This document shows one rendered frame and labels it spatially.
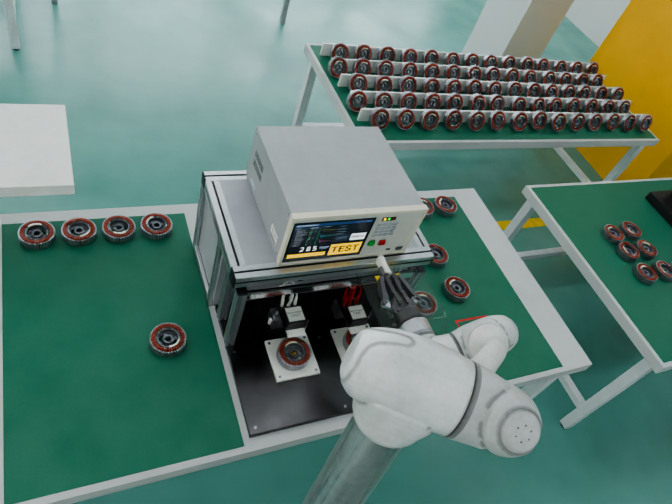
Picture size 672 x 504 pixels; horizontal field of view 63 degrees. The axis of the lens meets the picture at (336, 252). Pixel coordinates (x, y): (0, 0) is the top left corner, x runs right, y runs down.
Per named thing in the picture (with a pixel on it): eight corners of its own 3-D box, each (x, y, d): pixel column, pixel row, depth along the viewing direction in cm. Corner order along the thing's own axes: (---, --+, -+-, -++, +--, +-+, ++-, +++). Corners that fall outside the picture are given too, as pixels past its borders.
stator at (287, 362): (314, 365, 182) (317, 360, 179) (284, 376, 176) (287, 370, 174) (300, 337, 187) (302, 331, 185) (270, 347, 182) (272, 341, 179)
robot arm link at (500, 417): (527, 383, 99) (459, 352, 99) (575, 408, 81) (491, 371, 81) (499, 451, 98) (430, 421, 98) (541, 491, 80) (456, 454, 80)
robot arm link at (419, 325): (427, 347, 154) (418, 329, 158) (440, 330, 148) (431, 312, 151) (399, 353, 151) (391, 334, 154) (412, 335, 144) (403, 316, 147)
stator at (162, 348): (141, 341, 174) (141, 335, 171) (169, 321, 181) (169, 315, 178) (165, 365, 171) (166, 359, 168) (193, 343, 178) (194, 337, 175)
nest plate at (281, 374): (319, 374, 182) (320, 372, 181) (276, 382, 175) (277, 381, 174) (305, 335, 190) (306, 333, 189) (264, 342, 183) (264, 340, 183)
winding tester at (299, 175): (404, 252, 180) (429, 209, 165) (277, 266, 161) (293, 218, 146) (360, 170, 201) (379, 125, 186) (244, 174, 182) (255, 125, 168)
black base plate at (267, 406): (428, 394, 191) (430, 391, 189) (249, 438, 164) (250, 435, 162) (376, 286, 217) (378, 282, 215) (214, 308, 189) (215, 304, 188)
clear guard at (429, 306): (446, 340, 175) (454, 330, 171) (381, 353, 165) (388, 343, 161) (404, 261, 193) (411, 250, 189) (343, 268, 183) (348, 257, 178)
